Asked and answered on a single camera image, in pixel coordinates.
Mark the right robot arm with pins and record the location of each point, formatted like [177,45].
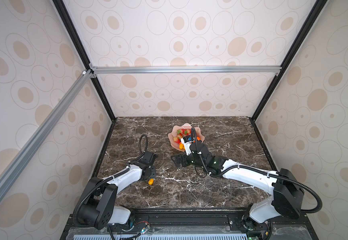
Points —
[287,197]

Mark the horizontal aluminium frame bar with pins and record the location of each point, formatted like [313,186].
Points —
[184,70]

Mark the black frame post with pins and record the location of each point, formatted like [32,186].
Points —
[73,34]
[301,36]

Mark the diagonal aluminium frame bar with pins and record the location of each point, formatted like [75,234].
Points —
[21,160]

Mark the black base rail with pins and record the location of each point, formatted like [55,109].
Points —
[195,224]

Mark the left black frame post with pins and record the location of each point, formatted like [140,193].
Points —
[73,34]

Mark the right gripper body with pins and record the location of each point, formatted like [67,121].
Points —
[189,160]

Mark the pink wavy fruit bowl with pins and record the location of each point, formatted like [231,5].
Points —
[174,134]

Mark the right black frame post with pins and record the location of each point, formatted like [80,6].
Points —
[301,36]

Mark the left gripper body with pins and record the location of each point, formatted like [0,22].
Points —
[151,173]

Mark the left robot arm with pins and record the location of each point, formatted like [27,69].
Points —
[97,208]

